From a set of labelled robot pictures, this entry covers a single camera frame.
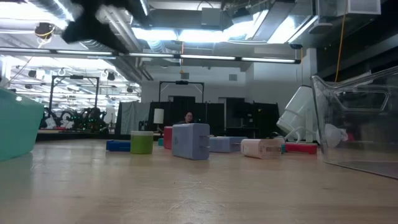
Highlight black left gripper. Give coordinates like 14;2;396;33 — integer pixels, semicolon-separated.
61;0;151;54

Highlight blue digital clock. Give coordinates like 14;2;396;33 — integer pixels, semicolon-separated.
106;139;131;152

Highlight green adapter with white cap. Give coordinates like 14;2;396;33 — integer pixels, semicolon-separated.
130;130;154;155

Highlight red wall charger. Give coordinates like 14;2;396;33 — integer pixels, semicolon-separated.
163;126;174;150

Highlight periwinkle blue wall charger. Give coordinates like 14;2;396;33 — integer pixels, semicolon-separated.
172;123;211;161

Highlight pale pink wall charger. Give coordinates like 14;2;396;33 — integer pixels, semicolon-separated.
240;136;285;160

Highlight red digital clock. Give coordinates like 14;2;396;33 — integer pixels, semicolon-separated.
285;142;318;156

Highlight black round hanging fixture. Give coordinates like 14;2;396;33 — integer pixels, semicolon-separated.
34;22;56;40

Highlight grey curtain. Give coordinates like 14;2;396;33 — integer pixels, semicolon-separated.
115;101;152;135

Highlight long linear light bar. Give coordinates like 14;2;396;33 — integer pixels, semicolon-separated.
0;46;302;65

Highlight background robot workstation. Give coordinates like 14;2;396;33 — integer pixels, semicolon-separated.
39;106;110;131

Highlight white rectangular shade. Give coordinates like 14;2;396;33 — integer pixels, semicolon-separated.
153;108;165;124

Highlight background long table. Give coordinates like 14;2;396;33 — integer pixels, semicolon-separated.
36;129;162;141

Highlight person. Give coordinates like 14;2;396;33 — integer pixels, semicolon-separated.
177;111;195;125

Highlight teal plastic bin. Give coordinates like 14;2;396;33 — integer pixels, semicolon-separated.
0;86;45;162

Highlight black curtain panels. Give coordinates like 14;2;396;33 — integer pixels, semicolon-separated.
148;95;280;138

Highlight white cylindrical device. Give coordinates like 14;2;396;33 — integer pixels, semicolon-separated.
275;85;321;144

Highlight clear plastic bin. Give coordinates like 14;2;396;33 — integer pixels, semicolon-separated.
310;65;398;180

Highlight white round puck device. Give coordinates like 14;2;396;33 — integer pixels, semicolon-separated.
323;123;348;149

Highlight black metal frame rig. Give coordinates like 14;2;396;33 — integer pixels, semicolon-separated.
48;74;100;119
158;80;205;103

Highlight white device cable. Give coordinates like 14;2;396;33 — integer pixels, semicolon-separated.
283;126;307;143

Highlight yellow hanging cable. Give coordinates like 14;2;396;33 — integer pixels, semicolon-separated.
334;0;348;83

